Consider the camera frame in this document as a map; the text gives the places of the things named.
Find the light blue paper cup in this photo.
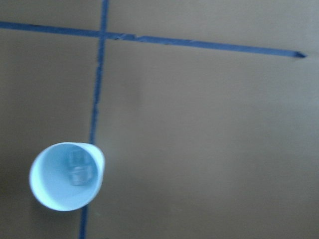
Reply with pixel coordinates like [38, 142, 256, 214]
[29, 142, 105, 212]

